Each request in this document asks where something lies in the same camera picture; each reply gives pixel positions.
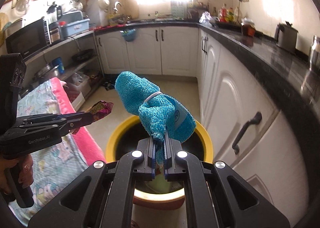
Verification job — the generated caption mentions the blue knitted cloth bundle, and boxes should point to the blue knitted cloth bundle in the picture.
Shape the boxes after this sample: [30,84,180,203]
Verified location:
[115,71,196,166]

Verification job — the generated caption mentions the dark brown snack wrapper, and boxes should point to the dark brown snack wrapper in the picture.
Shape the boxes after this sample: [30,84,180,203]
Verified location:
[68,101,113,134]

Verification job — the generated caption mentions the green knitted cloth bundle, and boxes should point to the green knitted cloth bundle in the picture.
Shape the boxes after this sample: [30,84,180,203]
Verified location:
[142,165,183,194]

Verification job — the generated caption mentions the yellow rimmed trash bin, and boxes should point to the yellow rimmed trash bin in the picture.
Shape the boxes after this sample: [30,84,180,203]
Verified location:
[105,115,214,210]

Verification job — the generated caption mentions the person's left hand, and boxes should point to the person's left hand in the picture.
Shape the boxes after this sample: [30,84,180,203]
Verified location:
[0,154,34,194]

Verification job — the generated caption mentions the Hello Kitty blue tablecloth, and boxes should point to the Hello Kitty blue tablecloth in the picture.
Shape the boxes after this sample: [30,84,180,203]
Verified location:
[9,78,88,226]

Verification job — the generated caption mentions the pink blanket under cloth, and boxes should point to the pink blanket under cloth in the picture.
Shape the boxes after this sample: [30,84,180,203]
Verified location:
[50,77,106,165]

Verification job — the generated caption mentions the steel pot with lid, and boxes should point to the steel pot with lid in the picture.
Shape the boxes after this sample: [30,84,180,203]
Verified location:
[21,57,65,93]

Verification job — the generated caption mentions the white cabinet run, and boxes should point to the white cabinet run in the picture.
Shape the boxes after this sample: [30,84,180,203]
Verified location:
[96,26,309,225]

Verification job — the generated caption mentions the black microwave oven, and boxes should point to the black microwave oven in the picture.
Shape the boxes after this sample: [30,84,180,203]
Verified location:
[5,18,51,59]

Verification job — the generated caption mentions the black floor mat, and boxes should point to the black floor mat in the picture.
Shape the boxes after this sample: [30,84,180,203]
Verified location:
[101,80,116,91]

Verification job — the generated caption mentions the black wok pan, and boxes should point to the black wok pan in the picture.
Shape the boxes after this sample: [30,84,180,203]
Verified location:
[72,49,94,63]

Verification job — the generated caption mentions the blue dish rack box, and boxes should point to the blue dish rack box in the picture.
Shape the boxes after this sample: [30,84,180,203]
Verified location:
[61,19,90,39]

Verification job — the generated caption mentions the black blender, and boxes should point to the black blender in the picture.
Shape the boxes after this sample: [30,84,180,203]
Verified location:
[47,2,62,44]

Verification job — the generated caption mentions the blue hanging sink basket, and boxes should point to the blue hanging sink basket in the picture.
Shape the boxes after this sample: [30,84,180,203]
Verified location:
[120,29,137,42]

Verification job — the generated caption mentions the black granite countertop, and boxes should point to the black granite countertop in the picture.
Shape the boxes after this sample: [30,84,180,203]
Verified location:
[93,19,320,186]

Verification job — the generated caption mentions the wooden cutting board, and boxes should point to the wooden cutting board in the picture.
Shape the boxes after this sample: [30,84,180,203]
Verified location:
[118,0,139,19]

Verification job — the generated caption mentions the grey electric kettle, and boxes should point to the grey electric kettle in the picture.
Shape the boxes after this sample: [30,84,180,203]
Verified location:
[274,21,298,53]

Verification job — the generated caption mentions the steel thermos jug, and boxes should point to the steel thermos jug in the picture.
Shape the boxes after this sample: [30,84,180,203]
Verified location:
[309,35,320,71]

